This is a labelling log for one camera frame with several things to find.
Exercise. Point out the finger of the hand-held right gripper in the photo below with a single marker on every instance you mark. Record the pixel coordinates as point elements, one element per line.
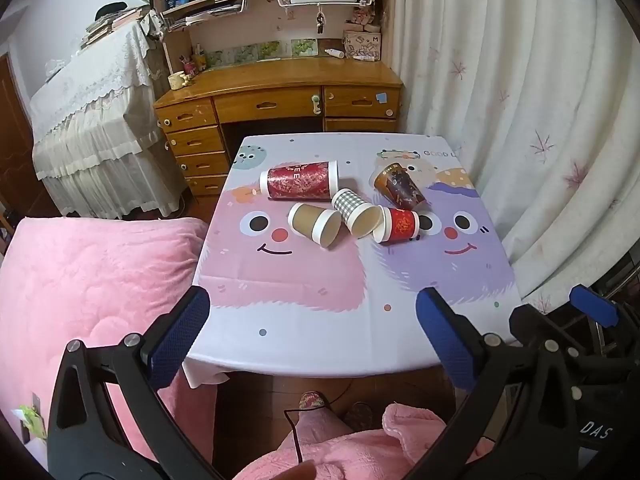
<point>594,306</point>
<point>526,322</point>

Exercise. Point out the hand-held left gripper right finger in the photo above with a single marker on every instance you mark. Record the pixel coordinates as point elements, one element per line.
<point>445,332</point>

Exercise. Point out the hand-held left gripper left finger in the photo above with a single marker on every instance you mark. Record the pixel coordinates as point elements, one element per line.
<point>181,332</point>

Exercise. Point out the small red paper cup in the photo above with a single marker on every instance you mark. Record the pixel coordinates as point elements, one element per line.
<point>400,225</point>

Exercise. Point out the dark brown printed paper cup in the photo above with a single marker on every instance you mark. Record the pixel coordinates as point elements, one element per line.
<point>399,186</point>

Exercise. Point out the checked paper cup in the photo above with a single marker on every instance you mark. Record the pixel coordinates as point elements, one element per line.
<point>354,208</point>

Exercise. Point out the plain brown paper cup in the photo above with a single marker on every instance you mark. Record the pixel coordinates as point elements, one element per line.
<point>312,221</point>

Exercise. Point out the large red patterned paper cup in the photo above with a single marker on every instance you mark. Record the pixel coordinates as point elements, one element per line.
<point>299,178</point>

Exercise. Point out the person's left hand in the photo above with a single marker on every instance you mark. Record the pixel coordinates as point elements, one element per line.
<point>295,471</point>

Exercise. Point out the pink blanket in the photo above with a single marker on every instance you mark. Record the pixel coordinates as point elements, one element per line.
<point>90,280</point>

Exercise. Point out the patterned slipper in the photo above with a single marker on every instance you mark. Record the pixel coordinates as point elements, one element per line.
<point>359,415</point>
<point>313,401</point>

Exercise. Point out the cartoon face tablecloth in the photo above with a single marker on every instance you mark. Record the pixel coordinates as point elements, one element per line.
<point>310,285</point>

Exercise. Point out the person's pink fleece clothing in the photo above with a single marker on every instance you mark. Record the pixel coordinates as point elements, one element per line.
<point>360,452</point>

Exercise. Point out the green paper scrap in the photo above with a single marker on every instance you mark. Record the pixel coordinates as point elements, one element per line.
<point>29,420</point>

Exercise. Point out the white floral curtain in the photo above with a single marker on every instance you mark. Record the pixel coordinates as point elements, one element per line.
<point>510,110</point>

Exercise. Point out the lace covered furniture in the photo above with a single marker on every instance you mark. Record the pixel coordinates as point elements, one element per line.
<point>95,125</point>

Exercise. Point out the cream mug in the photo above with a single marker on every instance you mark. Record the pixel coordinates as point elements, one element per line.
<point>176,80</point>

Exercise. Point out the wooden desk with drawers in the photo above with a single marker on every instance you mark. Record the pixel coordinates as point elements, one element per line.
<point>280,85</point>

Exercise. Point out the patterned cardboard box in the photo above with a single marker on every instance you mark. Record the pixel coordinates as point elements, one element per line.
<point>362,44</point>

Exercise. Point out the white tube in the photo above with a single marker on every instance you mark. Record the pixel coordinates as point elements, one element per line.
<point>334,52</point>

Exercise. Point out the stack of books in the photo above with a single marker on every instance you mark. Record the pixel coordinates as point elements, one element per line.
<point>112,22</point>

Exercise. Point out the wooden bookshelf hutch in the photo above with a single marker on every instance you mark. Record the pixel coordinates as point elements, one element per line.
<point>270,20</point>

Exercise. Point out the black hat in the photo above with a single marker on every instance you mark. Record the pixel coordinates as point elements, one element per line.
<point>112,7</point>

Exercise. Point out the hanging keys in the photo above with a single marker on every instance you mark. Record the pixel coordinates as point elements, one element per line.
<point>320,21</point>

